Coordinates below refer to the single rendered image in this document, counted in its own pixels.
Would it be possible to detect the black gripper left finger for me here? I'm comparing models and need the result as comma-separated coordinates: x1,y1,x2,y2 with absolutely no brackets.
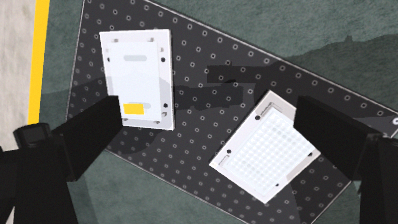
0,95,123,224

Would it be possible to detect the dark grey perforated plate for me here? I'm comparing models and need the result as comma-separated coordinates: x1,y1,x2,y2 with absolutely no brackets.
64,0,398,224

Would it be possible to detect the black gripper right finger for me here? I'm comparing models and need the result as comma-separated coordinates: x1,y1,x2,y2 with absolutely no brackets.
293,95,398,224

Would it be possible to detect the white multi-well plate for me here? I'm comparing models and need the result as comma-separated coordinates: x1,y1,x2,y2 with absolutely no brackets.
223,107,315,195

